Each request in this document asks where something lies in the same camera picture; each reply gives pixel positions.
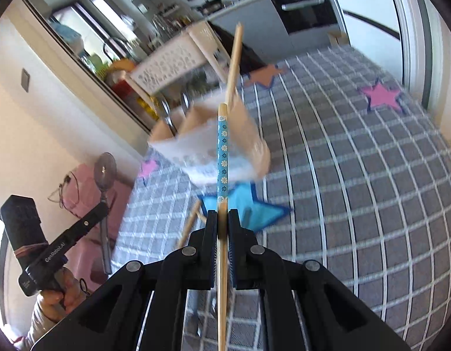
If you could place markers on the person's left hand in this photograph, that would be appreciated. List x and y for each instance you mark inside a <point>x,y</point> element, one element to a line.
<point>73,289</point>

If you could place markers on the orange basin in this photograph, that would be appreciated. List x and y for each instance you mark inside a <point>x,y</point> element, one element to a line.
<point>121,67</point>

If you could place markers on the white plastic utensil holder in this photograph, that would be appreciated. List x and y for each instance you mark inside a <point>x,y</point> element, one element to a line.
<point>196,157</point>

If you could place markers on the metal spoon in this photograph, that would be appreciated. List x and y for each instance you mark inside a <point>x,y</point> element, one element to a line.
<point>105,170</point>

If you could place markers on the grey kitchen base cabinet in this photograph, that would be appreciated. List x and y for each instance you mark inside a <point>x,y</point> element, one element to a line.
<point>262,33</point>

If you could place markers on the white plastic storage trolley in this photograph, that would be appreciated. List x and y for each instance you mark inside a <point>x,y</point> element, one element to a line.
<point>167,67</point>

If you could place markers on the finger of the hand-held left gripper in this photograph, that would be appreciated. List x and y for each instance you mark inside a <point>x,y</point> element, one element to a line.
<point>94,217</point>

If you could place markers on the person's left forearm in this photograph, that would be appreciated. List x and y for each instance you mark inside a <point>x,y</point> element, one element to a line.
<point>39,325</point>

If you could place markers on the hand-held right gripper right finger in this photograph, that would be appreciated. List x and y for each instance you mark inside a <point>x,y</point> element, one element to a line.
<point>234,241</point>

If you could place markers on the grey wall switch panel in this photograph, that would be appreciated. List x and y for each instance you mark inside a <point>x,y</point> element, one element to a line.
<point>25,79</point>

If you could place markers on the plain wooden chopstick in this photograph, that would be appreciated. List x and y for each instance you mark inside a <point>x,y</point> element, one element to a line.
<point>189,225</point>
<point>235,58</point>

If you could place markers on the black built-in oven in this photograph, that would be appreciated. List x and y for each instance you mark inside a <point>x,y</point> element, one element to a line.
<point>306,14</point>

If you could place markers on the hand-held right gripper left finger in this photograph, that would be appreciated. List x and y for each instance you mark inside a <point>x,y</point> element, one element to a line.
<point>212,241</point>

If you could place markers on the black wok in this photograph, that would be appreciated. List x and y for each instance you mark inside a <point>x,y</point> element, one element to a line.
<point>211,7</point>

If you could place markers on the light blue hanging cloth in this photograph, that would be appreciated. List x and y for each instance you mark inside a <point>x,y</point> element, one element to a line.
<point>66,34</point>

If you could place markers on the red container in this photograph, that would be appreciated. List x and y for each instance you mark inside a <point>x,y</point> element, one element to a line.
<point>125,89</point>

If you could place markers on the pink plastic stool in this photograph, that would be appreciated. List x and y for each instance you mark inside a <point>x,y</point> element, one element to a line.
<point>121,201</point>

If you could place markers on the white refrigerator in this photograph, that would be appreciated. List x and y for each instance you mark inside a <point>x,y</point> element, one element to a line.
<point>364,3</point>

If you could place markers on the white sliding door frame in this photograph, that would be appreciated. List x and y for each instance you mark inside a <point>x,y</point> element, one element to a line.
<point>412,44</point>

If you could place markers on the blue floral wooden chopstick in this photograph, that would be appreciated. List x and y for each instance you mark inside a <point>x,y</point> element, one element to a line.
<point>222,146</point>

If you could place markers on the gold foil package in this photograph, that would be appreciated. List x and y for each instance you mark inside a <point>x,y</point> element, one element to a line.
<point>147,109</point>

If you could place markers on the grey checked star tablecloth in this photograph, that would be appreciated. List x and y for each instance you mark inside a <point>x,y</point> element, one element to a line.
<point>339,190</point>

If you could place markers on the dark cloth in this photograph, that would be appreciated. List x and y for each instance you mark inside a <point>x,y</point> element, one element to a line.
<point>251,58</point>

